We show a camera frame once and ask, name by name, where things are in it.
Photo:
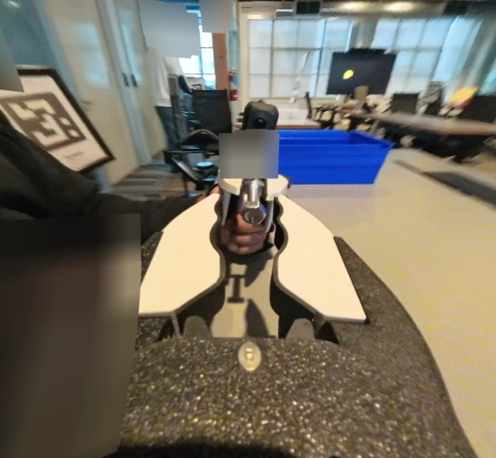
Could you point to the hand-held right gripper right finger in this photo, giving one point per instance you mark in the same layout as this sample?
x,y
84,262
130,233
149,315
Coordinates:
x,y
314,268

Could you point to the framed black white marker board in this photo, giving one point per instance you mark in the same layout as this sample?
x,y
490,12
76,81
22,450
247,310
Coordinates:
x,y
50,124

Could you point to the red fire extinguisher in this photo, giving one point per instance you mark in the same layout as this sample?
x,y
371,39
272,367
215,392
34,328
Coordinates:
x,y
233,84

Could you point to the person's left hand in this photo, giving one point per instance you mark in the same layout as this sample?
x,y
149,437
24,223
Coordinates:
x,y
242,239

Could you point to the silver hex nut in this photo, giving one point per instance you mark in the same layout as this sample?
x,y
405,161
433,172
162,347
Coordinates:
x,y
248,208

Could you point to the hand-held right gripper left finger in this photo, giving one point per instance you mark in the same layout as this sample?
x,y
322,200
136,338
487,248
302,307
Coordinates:
x,y
182,260

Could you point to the blue plastic bin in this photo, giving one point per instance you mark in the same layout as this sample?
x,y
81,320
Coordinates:
x,y
329,155

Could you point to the black monitor screen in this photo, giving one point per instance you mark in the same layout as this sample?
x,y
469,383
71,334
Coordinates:
x,y
368,72

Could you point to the black office chair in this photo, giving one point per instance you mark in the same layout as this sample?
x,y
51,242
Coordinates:
x,y
211,111

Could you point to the long wooden desk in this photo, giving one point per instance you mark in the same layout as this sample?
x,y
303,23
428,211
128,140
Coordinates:
x,y
434,124

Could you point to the silver hex bolt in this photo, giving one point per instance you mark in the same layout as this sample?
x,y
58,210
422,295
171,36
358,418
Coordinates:
x,y
252,192

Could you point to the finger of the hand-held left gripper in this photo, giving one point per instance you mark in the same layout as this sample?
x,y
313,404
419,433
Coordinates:
x,y
230,186
279,186

